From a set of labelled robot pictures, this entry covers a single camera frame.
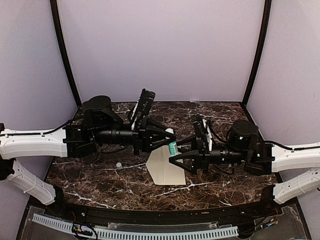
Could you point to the green white glue stick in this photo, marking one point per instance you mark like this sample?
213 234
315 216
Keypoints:
173 148

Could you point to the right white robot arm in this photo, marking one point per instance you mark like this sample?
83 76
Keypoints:
242 146

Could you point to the right black frame post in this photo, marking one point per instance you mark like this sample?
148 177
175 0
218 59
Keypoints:
259 51

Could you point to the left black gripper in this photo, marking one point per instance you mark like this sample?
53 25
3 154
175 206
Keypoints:
144 137

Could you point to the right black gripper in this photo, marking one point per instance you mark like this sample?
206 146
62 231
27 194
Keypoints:
201 157

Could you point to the cream envelope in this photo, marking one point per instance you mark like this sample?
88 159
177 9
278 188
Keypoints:
161 171

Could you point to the white glue stick cap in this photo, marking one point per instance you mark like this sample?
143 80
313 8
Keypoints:
119 165

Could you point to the black frame post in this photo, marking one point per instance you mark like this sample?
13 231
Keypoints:
259 51
63 51

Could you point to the black front rail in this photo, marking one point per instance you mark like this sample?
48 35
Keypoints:
239 214

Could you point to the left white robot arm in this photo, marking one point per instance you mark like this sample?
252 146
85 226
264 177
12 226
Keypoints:
99 125

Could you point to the left black frame post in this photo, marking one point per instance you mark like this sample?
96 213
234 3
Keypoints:
63 51

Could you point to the white slotted cable duct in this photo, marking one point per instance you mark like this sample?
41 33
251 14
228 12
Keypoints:
121 231

